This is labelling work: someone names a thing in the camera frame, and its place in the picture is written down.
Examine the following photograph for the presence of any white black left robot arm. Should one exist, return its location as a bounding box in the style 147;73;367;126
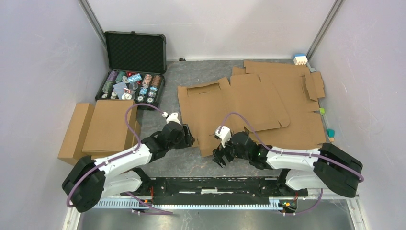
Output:
62;121;194;213

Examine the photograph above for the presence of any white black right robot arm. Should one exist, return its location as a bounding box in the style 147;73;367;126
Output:
213;129;364;198

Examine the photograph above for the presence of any black poker chip case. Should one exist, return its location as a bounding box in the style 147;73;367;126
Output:
95;31;167;110

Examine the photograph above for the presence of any lower flat cardboard sheet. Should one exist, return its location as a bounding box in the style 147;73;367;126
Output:
227;61;326;150

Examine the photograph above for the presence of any teal toy block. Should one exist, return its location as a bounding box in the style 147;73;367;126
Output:
326;128;335;138

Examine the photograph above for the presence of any white blue toy block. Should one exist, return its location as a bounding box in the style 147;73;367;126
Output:
293;53;308;65

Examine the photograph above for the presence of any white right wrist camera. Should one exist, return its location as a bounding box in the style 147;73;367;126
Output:
214;126;231;148

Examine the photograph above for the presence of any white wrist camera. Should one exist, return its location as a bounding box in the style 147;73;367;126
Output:
161;112;181;125
214;126;231;148

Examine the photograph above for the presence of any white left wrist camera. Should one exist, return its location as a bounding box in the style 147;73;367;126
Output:
161;112;181;125

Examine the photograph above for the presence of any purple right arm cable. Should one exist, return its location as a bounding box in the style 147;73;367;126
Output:
217;112;365;217

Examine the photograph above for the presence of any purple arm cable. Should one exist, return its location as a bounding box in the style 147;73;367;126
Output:
66;103;173;216
217;112;365;217

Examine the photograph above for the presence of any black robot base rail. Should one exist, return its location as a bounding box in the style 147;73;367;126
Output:
132;177;308;205

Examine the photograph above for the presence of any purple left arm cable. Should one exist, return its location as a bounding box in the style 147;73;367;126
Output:
66;103;173;216

